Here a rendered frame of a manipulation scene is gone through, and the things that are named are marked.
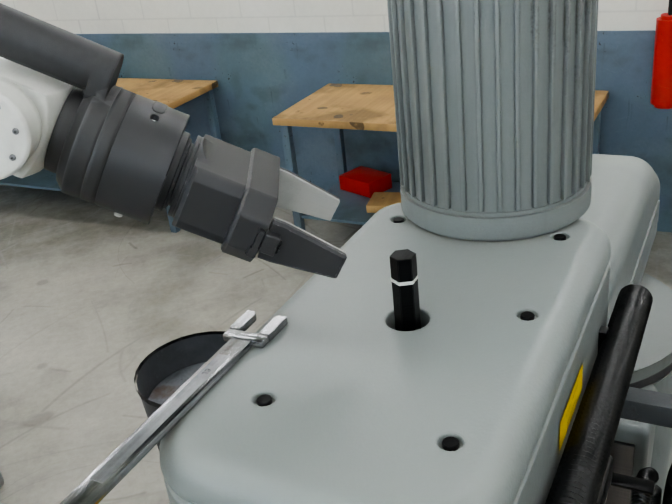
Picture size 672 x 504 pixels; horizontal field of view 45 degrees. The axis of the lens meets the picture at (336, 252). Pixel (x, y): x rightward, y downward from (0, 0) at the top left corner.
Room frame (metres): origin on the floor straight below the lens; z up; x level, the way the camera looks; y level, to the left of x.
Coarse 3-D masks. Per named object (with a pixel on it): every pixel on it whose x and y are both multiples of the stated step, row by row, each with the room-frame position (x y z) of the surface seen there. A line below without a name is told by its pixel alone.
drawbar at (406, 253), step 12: (396, 252) 0.58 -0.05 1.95; (408, 252) 0.58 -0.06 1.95; (396, 264) 0.57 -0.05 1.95; (408, 264) 0.57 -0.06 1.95; (396, 276) 0.57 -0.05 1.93; (408, 276) 0.57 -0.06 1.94; (396, 288) 0.57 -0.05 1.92; (408, 288) 0.57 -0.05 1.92; (396, 300) 0.57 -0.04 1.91; (408, 300) 0.57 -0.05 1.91; (396, 312) 0.57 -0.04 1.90; (408, 312) 0.57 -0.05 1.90; (396, 324) 0.57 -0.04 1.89; (408, 324) 0.57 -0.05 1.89; (420, 324) 0.57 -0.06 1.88
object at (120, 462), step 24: (240, 336) 0.57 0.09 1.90; (264, 336) 0.56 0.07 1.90; (216, 360) 0.53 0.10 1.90; (192, 384) 0.51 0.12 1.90; (168, 408) 0.48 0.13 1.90; (144, 432) 0.45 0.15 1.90; (120, 456) 0.43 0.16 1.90; (144, 456) 0.44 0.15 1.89; (96, 480) 0.41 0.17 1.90; (120, 480) 0.41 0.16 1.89
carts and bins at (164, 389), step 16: (192, 336) 2.69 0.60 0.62; (208, 336) 2.69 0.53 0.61; (160, 352) 2.62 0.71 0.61; (176, 352) 2.66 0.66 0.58; (192, 352) 2.68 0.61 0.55; (208, 352) 2.69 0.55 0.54; (144, 368) 2.53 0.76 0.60; (160, 368) 2.60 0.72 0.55; (176, 368) 2.65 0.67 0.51; (192, 368) 2.64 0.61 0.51; (144, 384) 2.50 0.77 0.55; (160, 384) 2.56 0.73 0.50; (176, 384) 2.55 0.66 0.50; (144, 400) 2.31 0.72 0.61; (160, 400) 2.46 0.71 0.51
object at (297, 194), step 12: (288, 180) 0.62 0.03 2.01; (300, 180) 0.62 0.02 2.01; (288, 192) 0.63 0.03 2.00; (300, 192) 0.62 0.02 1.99; (312, 192) 0.62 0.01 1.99; (324, 192) 0.63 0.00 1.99; (288, 204) 0.62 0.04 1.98; (300, 204) 0.62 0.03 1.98; (312, 204) 0.63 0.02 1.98; (324, 204) 0.63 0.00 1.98; (336, 204) 0.62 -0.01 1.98; (324, 216) 0.62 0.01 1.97
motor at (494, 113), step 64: (448, 0) 0.72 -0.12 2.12; (512, 0) 0.70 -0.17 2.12; (576, 0) 0.72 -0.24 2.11; (448, 64) 0.72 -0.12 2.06; (512, 64) 0.70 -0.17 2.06; (576, 64) 0.72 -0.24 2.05; (448, 128) 0.72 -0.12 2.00; (512, 128) 0.70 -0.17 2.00; (576, 128) 0.72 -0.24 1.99; (448, 192) 0.72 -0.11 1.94; (512, 192) 0.70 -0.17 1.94; (576, 192) 0.72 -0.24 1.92
